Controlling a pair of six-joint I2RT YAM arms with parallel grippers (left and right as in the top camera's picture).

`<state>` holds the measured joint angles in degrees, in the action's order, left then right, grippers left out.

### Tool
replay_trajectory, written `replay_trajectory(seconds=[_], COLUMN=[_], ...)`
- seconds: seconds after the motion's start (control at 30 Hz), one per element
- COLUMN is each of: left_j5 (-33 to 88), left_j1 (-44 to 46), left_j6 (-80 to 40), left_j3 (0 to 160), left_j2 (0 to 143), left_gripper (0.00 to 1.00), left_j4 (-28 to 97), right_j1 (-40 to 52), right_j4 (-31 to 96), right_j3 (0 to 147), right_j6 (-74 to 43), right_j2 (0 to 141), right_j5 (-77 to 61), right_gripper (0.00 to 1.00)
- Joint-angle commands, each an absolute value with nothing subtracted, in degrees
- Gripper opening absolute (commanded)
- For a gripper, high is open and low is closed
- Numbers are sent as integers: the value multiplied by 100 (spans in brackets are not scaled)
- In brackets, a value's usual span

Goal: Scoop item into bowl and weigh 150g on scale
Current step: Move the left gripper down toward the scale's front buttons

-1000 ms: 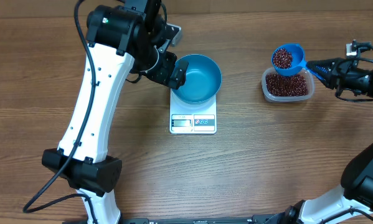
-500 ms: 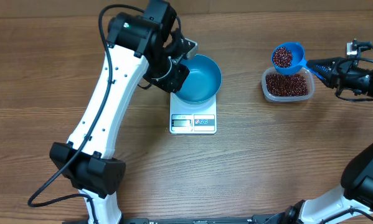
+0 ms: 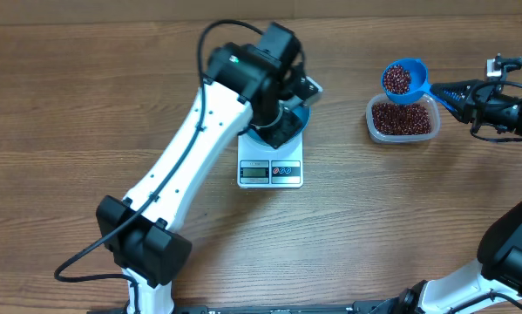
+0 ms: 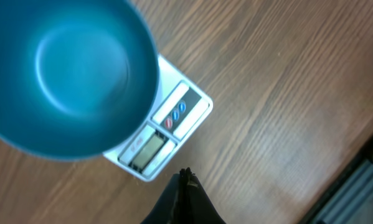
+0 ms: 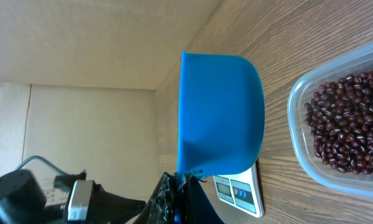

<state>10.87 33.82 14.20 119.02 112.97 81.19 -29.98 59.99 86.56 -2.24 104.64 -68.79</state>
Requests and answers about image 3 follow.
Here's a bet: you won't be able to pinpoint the blue plastic scoop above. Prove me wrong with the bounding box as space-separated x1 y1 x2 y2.
381 58 453 112

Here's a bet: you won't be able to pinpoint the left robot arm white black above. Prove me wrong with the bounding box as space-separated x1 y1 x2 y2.
96 23 321 313

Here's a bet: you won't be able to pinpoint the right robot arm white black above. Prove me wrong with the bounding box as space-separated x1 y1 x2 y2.
375 79 522 313

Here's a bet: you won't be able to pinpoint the teal blue bowl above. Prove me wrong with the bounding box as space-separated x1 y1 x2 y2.
245 107 311 149

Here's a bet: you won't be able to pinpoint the white digital kitchen scale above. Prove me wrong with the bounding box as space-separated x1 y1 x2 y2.
237 131 304 188

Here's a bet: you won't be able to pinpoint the beans in scoop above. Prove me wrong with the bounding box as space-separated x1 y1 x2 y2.
383 65 412 94

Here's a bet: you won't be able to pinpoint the red adzuki beans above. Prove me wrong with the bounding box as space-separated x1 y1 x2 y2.
371 102 431 135

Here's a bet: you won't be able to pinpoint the clear plastic container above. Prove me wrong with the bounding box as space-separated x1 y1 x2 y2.
366 94 441 144

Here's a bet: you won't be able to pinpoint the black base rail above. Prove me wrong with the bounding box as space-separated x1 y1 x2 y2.
85 299 418 314

